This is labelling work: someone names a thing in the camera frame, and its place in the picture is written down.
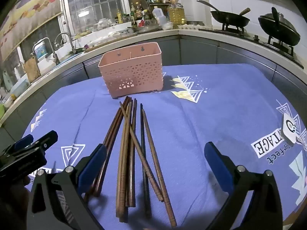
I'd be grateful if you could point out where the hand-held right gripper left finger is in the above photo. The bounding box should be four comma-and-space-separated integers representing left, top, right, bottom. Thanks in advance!
26, 144, 107, 230

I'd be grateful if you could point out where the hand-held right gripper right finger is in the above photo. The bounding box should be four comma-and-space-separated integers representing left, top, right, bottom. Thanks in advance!
204, 142, 283, 230

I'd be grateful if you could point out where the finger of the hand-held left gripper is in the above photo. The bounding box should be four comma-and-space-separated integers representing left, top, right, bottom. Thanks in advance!
0, 131, 58, 163
0, 134, 34, 157

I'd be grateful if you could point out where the bunch of brown wooden chopsticks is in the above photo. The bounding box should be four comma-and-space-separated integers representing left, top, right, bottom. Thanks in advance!
83, 96, 178, 228

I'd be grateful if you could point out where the black chopstick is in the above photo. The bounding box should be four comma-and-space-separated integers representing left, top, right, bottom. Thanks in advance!
140, 103, 152, 218

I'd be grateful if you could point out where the pink plastic utensil basket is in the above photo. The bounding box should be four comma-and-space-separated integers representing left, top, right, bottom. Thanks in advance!
98, 42, 164, 99

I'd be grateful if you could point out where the person's left hand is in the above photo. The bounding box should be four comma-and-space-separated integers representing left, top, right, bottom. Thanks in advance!
0, 176, 31, 230

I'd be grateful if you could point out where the blue printed tablecloth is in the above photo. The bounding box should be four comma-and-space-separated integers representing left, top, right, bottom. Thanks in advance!
21, 63, 307, 230

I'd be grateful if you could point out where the blue plastic container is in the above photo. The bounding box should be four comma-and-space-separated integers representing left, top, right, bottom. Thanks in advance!
11, 78, 30, 96

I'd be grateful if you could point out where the light green bottle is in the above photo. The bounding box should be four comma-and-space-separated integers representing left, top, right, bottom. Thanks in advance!
2, 69, 11, 91

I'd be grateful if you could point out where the wooden cutting board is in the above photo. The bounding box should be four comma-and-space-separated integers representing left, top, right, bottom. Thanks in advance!
24, 55, 41, 83

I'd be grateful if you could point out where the white square device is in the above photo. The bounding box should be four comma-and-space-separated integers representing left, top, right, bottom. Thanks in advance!
280, 113, 307, 150

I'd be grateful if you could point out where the blue printed container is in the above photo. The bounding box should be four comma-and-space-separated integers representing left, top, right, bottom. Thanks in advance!
34, 41, 47, 59

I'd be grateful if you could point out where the metal faucet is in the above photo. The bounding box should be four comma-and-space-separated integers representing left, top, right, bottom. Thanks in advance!
32, 38, 60, 66
54, 32, 77, 54

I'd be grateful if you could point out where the fruit print window blind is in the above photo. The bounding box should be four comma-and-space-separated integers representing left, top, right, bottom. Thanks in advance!
0, 0, 61, 61

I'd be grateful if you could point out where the black gas stove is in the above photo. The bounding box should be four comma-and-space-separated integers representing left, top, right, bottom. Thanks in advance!
199, 24, 305, 69

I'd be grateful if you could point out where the white egg tray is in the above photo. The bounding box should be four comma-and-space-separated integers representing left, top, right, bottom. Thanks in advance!
177, 23, 205, 30

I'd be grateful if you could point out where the metal bowl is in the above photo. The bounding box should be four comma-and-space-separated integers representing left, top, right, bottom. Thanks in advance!
134, 24, 160, 33

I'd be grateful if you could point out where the window with metal grille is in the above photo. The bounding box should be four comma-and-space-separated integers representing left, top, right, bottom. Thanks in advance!
63, 0, 129, 33

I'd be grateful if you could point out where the black lidded wok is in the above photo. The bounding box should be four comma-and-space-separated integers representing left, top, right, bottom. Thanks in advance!
258, 7, 301, 46

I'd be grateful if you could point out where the row of condiment bottles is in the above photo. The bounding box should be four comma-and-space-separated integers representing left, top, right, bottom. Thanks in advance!
115, 2, 154, 28

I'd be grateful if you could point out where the yellow cooking oil bottle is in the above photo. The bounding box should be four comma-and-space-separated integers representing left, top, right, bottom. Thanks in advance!
167, 2, 186, 27

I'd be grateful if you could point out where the white plastic jug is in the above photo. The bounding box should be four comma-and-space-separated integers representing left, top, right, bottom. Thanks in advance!
152, 8, 167, 25

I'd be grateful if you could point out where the black wok with wooden handle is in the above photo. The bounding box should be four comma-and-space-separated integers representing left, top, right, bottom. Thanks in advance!
210, 8, 251, 28

